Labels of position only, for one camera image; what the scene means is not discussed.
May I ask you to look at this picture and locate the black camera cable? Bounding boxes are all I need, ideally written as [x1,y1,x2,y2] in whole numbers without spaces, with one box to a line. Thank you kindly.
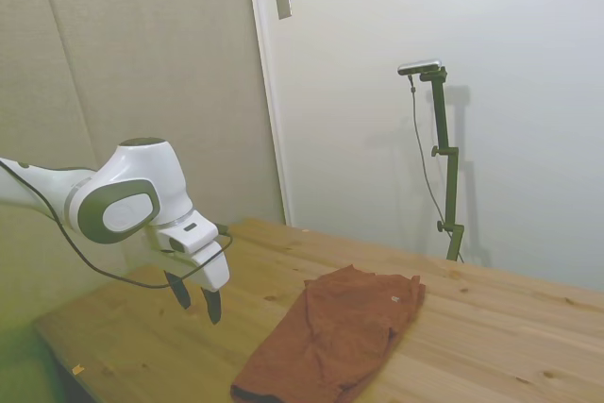
[408,75,466,265]

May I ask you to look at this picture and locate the rust orange shorts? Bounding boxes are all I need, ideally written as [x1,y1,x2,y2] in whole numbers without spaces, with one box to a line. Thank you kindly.
[229,264,428,403]

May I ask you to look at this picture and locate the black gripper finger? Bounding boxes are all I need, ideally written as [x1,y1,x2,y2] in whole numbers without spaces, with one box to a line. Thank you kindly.
[199,285,224,326]
[163,270,192,311]

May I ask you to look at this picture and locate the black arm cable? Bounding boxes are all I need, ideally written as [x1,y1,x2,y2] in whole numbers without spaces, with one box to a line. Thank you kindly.
[0,157,235,290]

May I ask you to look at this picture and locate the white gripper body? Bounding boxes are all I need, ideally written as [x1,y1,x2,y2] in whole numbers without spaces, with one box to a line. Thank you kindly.
[159,239,231,293]

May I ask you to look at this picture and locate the silver camera bar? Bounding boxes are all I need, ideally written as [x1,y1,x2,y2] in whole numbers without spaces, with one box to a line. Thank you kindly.
[397,58,444,76]

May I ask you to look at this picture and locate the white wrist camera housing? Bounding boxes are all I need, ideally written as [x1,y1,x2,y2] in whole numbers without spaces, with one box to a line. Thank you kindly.
[157,217,221,256]

